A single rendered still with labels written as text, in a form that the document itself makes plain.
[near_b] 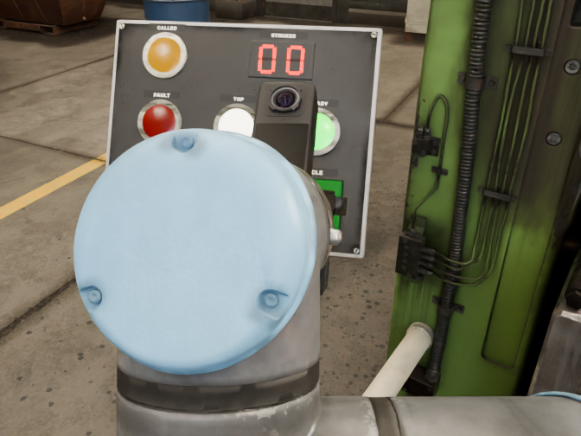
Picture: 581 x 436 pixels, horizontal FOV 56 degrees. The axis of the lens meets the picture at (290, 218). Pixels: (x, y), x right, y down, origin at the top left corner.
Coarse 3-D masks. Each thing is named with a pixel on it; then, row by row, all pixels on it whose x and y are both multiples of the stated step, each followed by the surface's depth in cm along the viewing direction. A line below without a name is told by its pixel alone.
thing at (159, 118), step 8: (152, 112) 69; (160, 112) 69; (168, 112) 69; (144, 120) 70; (152, 120) 69; (160, 120) 69; (168, 120) 69; (144, 128) 70; (152, 128) 69; (160, 128) 69; (168, 128) 69; (152, 136) 70
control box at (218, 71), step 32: (128, 32) 70; (160, 32) 70; (192, 32) 69; (224, 32) 68; (256, 32) 68; (288, 32) 67; (320, 32) 67; (352, 32) 66; (128, 64) 70; (192, 64) 69; (224, 64) 68; (256, 64) 68; (320, 64) 67; (352, 64) 66; (128, 96) 70; (160, 96) 70; (192, 96) 69; (224, 96) 68; (256, 96) 68; (320, 96) 67; (352, 96) 66; (128, 128) 70; (192, 128) 69; (352, 128) 66; (320, 160) 67; (352, 160) 66; (352, 192) 66; (352, 224) 66; (352, 256) 66
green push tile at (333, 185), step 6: (318, 180) 66; (324, 180) 66; (330, 180) 66; (324, 186) 66; (330, 186) 66; (336, 186) 66; (342, 186) 66; (336, 192) 66; (336, 216) 66; (336, 222) 66; (336, 228) 66
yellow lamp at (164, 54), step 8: (160, 40) 69; (168, 40) 69; (152, 48) 69; (160, 48) 69; (168, 48) 69; (176, 48) 69; (152, 56) 69; (160, 56) 69; (168, 56) 69; (176, 56) 69; (152, 64) 69; (160, 64) 69; (168, 64) 69; (176, 64) 69
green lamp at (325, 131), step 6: (318, 114) 67; (318, 120) 66; (324, 120) 66; (330, 120) 66; (318, 126) 66; (324, 126) 66; (330, 126) 66; (318, 132) 66; (324, 132) 66; (330, 132) 66; (318, 138) 66; (324, 138) 66; (330, 138) 66; (318, 144) 67; (324, 144) 66
